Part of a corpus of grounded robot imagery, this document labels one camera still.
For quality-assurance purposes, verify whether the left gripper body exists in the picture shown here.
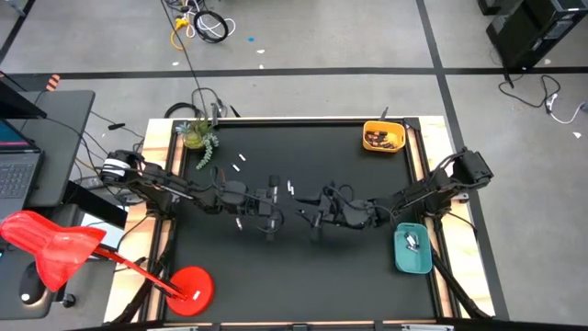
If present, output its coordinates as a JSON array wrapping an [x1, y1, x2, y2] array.
[[251, 187, 281, 222]]

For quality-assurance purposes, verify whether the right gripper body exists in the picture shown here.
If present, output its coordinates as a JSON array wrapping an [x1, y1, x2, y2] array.
[[319, 188, 373, 229]]

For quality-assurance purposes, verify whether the teal plastic bin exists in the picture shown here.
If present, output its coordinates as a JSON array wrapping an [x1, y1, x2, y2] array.
[[393, 222, 434, 276]]

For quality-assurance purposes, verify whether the potted succulent plant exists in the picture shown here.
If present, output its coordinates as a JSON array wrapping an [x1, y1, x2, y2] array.
[[175, 118, 221, 171]]

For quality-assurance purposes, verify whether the yellow plastic bin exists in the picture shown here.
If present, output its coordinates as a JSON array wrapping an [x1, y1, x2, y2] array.
[[362, 120, 407, 154]]

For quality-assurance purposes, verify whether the white tablet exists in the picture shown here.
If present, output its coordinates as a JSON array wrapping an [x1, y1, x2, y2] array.
[[78, 211, 126, 253]]

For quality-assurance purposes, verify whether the grey power strip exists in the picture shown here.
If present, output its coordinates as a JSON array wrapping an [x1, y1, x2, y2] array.
[[75, 174, 109, 192]]

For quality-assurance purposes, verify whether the dark grey side desk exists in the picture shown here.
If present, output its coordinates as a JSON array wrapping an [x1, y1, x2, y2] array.
[[0, 247, 116, 321]]

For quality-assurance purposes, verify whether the black desk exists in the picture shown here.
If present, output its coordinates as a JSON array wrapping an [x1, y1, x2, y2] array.
[[0, 89, 96, 209]]

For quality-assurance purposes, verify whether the red desk lamp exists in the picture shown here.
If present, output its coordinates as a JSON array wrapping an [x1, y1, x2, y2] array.
[[0, 210, 216, 318]]

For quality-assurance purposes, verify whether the black laptop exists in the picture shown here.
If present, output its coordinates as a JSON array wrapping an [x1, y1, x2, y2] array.
[[0, 117, 46, 223]]

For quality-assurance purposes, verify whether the black computer mouse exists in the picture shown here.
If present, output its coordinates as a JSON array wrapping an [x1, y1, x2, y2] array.
[[17, 261, 50, 307]]

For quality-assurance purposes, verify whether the black cabinet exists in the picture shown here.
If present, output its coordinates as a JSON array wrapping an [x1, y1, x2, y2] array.
[[477, 0, 588, 73]]

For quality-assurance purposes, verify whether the black monitor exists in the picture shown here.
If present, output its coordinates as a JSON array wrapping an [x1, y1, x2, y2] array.
[[0, 71, 49, 120]]

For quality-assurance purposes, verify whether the black metal table frame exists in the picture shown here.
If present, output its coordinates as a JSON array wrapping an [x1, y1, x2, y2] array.
[[104, 114, 498, 331]]

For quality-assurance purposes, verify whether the grey cable loop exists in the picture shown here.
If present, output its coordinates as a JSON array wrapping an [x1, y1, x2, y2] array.
[[190, 86, 229, 120]]

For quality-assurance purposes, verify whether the black cable loop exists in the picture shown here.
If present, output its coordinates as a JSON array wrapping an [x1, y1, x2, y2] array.
[[163, 101, 206, 120]]

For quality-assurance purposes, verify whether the long black cable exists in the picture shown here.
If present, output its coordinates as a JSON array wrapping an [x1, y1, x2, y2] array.
[[159, 0, 206, 109]]

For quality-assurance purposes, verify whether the black cable coil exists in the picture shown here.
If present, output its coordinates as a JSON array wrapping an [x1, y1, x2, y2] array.
[[192, 8, 231, 45]]

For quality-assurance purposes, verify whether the yellow cable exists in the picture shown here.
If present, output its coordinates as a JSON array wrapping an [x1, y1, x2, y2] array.
[[169, 16, 193, 51]]

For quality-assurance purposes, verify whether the black floor cable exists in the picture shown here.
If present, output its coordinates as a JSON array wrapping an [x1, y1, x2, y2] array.
[[498, 73, 562, 110]]

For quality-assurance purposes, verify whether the white adapter cable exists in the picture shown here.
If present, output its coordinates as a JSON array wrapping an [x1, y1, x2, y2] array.
[[545, 91, 588, 125]]

